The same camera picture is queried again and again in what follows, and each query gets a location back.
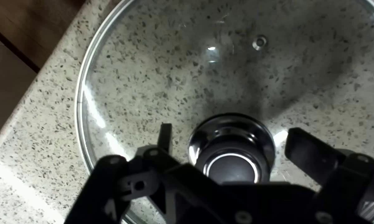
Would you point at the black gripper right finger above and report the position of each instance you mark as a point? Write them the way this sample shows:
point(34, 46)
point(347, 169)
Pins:
point(345, 178)

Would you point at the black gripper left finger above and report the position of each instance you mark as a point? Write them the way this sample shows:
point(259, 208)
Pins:
point(113, 183)

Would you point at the glass lid with black knob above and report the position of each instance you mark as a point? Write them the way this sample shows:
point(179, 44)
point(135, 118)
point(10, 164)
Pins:
point(231, 77)

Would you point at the lower wooden cabinets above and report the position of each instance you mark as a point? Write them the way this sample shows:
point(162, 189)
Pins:
point(28, 32)

